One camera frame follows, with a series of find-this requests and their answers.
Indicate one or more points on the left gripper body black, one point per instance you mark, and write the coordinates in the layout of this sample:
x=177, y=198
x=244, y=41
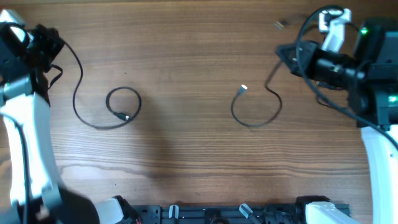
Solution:
x=50, y=39

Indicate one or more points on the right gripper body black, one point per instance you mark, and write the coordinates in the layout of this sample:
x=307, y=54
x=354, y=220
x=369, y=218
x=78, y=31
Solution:
x=298, y=58

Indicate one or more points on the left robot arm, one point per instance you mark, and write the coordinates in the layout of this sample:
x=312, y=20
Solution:
x=37, y=193

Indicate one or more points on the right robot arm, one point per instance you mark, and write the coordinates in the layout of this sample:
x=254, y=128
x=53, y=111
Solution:
x=370, y=78

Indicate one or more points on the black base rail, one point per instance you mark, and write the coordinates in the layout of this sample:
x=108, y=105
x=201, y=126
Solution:
x=307, y=209

